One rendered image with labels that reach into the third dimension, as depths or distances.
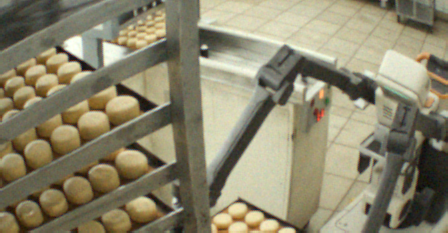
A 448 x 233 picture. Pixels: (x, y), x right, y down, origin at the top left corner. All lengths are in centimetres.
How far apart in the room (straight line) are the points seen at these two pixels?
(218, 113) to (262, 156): 23
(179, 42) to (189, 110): 10
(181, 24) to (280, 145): 158
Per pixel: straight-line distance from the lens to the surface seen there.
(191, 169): 83
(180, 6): 72
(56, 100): 69
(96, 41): 242
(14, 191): 70
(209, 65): 232
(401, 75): 186
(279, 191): 241
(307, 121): 224
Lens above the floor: 190
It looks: 30 degrees down
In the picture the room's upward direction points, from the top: 2 degrees counter-clockwise
